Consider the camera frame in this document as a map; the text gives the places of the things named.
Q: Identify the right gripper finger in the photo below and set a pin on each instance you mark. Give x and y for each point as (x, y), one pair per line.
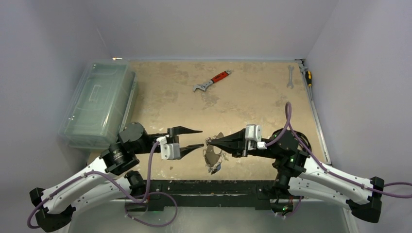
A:
(237, 136)
(233, 148)

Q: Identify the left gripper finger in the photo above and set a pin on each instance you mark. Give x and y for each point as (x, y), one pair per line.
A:
(188, 149)
(184, 130)

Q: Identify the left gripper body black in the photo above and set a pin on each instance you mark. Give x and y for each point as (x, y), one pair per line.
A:
(171, 136)

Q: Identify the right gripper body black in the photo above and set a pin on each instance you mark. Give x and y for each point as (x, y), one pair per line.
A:
(243, 141)

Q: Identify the large white keyring with keys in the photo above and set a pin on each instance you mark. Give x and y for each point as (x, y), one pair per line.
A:
(214, 157)

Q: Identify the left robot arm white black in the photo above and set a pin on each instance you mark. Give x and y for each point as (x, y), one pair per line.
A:
(110, 176)

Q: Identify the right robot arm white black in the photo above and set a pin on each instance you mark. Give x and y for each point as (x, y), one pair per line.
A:
(300, 174)

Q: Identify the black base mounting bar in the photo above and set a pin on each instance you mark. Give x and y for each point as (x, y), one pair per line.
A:
(259, 195)

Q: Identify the silver open end wrench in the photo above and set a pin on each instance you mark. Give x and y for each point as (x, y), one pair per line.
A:
(290, 79)

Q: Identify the clear plastic storage box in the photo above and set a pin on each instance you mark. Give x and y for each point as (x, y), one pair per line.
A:
(98, 107)

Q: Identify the yellow black screwdriver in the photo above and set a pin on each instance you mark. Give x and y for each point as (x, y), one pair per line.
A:
(308, 77)

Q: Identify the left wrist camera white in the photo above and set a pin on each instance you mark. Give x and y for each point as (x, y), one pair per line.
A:
(168, 150)

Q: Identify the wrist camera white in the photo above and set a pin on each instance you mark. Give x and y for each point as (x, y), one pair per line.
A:
(168, 150)
(253, 137)

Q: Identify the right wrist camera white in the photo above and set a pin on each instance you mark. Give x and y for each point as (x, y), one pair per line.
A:
(253, 137)

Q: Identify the red handled adjustable wrench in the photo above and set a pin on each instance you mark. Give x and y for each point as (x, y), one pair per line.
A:
(203, 87)

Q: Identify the aluminium frame rail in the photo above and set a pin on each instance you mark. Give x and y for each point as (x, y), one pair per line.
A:
(305, 119)

